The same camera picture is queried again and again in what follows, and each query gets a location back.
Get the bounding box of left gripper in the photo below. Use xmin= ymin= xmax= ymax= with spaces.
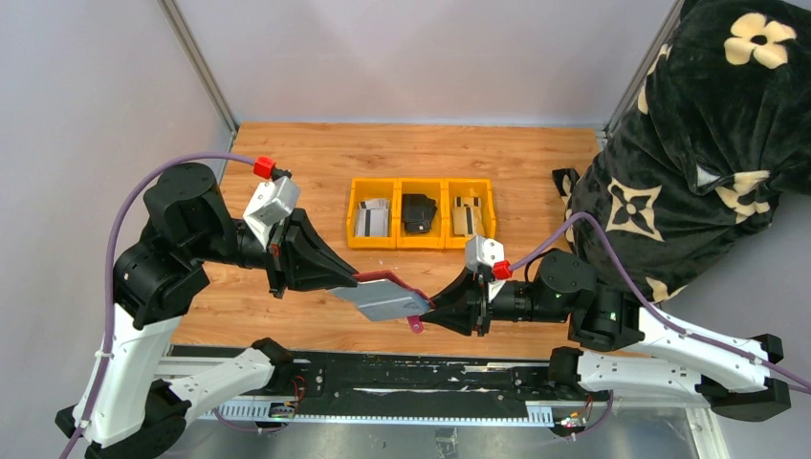
xmin=193 ymin=202 xmax=362 ymax=295

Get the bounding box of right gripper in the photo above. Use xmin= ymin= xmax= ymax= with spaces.
xmin=419 ymin=263 xmax=570 ymax=337

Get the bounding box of red leather card holder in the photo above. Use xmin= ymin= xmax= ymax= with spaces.
xmin=329 ymin=270 xmax=433 ymax=334

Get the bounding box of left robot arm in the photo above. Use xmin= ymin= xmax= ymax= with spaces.
xmin=55 ymin=154 xmax=358 ymax=458

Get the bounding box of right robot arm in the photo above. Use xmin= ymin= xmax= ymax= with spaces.
xmin=422 ymin=250 xmax=791 ymax=423

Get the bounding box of white cards stack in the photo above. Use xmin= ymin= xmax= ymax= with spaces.
xmin=354 ymin=198 xmax=390 ymax=237

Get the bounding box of tan cards stack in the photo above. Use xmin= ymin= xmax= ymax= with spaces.
xmin=451 ymin=196 xmax=484 ymax=237

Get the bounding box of black cards stack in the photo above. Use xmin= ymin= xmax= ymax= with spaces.
xmin=401 ymin=193 xmax=438 ymax=234

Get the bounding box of left yellow bin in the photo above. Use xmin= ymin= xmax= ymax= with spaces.
xmin=345 ymin=178 xmax=402 ymax=250

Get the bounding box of black floral blanket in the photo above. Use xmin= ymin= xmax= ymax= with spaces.
xmin=552 ymin=1 xmax=810 ymax=303

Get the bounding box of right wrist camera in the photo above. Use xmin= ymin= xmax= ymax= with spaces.
xmin=465 ymin=235 xmax=513 ymax=301

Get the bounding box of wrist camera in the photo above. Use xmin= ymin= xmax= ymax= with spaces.
xmin=243 ymin=176 xmax=300 ymax=249
xmin=465 ymin=235 xmax=513 ymax=301

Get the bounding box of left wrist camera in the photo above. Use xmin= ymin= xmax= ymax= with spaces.
xmin=243 ymin=176 xmax=300 ymax=249

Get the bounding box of aluminium frame rail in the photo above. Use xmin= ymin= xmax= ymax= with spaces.
xmin=199 ymin=351 xmax=729 ymax=458

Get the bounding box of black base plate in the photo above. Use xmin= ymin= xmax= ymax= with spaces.
xmin=251 ymin=351 xmax=589 ymax=419

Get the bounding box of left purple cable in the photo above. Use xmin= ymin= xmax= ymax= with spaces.
xmin=56 ymin=151 xmax=280 ymax=459

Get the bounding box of purple cable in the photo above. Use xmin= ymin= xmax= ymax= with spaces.
xmin=56 ymin=151 xmax=280 ymax=459
xmin=493 ymin=210 xmax=811 ymax=440

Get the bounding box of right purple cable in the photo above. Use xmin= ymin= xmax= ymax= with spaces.
xmin=493 ymin=210 xmax=811 ymax=440

